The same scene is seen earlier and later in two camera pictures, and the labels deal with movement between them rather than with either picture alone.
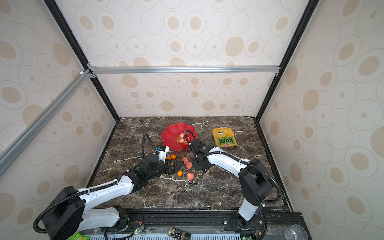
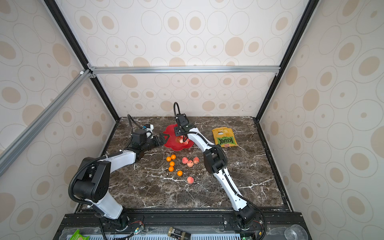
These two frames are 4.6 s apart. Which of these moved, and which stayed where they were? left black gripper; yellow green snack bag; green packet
Moved: left black gripper
Stayed: green packet; yellow green snack bag
